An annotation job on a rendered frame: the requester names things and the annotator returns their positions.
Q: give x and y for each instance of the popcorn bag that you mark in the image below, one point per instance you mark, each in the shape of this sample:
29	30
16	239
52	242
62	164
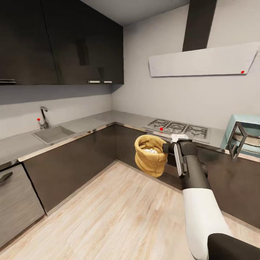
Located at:
151	163

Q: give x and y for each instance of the cabinet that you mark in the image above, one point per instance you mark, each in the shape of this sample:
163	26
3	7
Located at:
87	46
25	51

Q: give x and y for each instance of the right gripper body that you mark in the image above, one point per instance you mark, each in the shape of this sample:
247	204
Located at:
167	148

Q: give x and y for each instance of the dishwasher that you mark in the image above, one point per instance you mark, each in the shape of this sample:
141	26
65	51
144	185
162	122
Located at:
19	205

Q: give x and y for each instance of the burner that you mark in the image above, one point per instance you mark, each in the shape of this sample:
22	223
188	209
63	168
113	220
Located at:
195	132

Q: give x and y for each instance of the microwave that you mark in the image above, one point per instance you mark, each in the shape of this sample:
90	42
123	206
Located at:
243	131

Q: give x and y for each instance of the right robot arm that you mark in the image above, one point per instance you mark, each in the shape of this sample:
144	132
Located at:
207	233

